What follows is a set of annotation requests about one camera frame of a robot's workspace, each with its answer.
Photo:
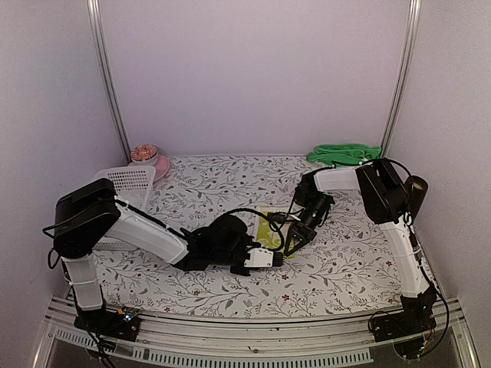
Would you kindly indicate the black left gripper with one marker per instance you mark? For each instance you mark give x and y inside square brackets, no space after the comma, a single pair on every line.
[249,240]

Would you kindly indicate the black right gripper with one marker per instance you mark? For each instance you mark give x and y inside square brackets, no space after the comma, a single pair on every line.
[309,231]

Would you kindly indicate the yellow-green crocodile towel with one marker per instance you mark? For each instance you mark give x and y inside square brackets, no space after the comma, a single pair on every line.
[262,232]

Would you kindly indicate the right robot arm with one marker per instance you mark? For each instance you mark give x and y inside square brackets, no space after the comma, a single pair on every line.
[389,202]

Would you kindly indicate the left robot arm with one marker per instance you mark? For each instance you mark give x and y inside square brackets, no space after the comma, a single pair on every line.
[96,211]

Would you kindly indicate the floral patterned table mat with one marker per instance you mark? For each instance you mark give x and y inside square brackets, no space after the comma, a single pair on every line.
[348,267]

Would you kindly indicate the green microfiber towel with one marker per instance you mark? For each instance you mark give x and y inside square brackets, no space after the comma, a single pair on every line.
[349,154]

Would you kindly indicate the pink plate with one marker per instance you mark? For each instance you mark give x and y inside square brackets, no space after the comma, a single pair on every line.
[160,163]

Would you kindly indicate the white plastic basket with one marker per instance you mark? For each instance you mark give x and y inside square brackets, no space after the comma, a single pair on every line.
[131,188]

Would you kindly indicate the dark brown cylinder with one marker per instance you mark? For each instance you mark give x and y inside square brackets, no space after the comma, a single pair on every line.
[417,189]

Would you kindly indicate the aluminium front rail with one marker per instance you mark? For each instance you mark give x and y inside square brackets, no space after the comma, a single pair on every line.
[171,340]

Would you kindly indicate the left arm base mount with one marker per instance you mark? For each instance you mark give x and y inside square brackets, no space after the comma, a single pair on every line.
[121,324]

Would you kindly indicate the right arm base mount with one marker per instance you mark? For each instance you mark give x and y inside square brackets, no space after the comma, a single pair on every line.
[389,326]

